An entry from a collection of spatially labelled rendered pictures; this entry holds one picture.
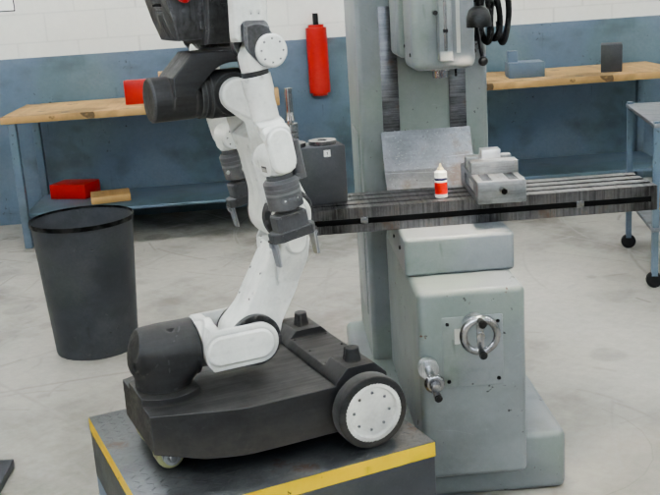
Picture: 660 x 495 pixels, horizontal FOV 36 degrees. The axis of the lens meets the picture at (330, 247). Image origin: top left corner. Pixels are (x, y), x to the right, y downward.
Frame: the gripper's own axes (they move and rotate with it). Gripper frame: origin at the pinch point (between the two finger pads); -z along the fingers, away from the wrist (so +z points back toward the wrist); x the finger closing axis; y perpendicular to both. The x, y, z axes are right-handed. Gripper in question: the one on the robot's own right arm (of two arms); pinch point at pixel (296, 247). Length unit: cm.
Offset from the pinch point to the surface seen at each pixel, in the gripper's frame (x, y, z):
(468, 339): 47, 3, -44
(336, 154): 49, 60, 6
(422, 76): 100, 80, 19
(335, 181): 47, 61, -3
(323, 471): -10, -7, -56
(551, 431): 76, 9, -88
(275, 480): -22, -4, -54
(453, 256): 64, 27, -29
